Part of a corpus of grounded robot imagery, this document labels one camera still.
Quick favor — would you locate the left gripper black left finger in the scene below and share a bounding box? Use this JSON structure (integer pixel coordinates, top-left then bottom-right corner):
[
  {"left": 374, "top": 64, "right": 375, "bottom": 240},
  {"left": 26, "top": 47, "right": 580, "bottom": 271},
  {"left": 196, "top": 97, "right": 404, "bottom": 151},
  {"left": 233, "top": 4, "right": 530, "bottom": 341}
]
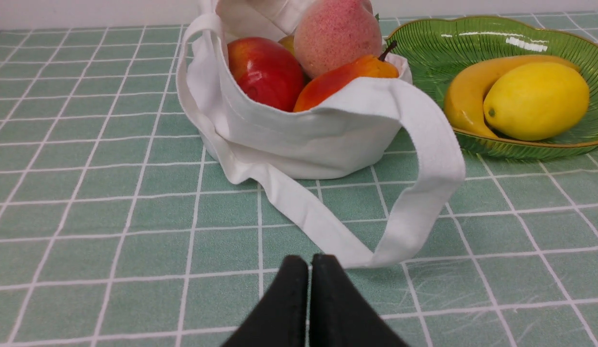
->
[{"left": 223, "top": 255, "right": 309, "bottom": 347}]

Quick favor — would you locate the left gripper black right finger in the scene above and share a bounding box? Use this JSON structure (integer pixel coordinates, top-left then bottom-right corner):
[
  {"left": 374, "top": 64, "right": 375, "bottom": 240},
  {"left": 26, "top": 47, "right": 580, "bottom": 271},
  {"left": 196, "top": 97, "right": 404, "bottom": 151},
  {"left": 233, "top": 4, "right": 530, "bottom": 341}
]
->
[{"left": 309, "top": 254, "right": 407, "bottom": 347}]

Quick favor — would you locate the pink peach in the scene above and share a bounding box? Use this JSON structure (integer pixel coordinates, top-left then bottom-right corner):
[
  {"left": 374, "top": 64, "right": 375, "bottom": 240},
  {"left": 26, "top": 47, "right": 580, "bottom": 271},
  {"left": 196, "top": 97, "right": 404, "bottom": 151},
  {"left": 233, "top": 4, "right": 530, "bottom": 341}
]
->
[{"left": 293, "top": 0, "right": 383, "bottom": 79}]

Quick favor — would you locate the white cloth bag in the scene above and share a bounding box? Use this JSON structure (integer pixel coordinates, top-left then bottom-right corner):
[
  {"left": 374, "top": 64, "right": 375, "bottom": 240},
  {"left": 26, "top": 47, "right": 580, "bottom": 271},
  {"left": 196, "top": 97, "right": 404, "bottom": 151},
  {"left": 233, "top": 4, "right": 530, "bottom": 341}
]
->
[{"left": 176, "top": 0, "right": 466, "bottom": 268}]

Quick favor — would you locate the yellow fruit inside bag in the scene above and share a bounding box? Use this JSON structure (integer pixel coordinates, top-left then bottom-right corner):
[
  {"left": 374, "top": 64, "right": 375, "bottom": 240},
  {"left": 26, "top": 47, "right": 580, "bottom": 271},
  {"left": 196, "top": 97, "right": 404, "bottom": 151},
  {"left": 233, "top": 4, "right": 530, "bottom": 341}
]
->
[{"left": 278, "top": 35, "right": 296, "bottom": 56}]

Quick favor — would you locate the green checkered tablecloth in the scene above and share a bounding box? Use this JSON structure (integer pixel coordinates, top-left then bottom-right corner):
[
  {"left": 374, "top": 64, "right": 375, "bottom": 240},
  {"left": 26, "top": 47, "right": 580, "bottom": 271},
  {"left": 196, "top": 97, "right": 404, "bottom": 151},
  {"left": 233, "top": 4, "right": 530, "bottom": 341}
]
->
[{"left": 0, "top": 26, "right": 598, "bottom": 347}]

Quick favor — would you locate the red apple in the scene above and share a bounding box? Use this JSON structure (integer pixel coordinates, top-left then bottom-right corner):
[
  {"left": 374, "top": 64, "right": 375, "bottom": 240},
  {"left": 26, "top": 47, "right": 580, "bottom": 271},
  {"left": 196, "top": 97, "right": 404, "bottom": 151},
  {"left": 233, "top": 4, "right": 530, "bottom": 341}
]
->
[{"left": 228, "top": 37, "right": 306, "bottom": 112}]

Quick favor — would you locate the orange red pear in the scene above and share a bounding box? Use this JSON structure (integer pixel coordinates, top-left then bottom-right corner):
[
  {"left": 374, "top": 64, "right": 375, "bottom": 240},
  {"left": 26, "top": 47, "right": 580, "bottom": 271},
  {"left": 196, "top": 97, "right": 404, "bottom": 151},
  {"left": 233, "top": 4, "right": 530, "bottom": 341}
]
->
[{"left": 293, "top": 41, "right": 400, "bottom": 112}]

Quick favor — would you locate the yellow banana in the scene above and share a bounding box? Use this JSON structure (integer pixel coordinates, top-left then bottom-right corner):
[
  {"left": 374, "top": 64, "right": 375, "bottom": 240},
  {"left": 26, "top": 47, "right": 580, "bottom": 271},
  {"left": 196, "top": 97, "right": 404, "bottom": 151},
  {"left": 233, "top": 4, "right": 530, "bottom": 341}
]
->
[{"left": 444, "top": 54, "right": 580, "bottom": 139}]

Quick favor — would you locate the green glass leaf plate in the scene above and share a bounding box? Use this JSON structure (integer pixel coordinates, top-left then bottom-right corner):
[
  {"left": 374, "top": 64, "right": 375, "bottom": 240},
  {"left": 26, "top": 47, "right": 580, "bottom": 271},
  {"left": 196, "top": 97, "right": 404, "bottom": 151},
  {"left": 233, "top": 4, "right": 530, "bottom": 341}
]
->
[{"left": 384, "top": 16, "right": 598, "bottom": 160}]

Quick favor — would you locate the yellow lemon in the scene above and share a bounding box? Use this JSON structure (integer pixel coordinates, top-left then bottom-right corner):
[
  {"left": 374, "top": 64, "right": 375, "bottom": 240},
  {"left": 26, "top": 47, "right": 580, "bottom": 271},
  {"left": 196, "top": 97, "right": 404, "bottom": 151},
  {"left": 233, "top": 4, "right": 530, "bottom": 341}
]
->
[{"left": 483, "top": 62, "right": 590, "bottom": 141}]

